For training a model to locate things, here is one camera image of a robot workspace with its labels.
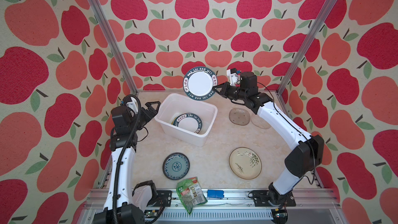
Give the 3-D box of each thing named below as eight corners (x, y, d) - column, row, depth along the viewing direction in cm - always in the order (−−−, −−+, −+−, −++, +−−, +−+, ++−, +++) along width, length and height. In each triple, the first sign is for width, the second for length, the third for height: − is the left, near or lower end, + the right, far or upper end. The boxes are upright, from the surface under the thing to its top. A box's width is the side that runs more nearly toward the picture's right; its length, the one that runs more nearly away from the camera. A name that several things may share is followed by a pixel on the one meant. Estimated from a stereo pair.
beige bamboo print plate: (231, 179, 82) (232, 178, 80) (227, 148, 93) (228, 146, 91) (263, 179, 82) (265, 178, 80) (256, 148, 93) (257, 147, 91)
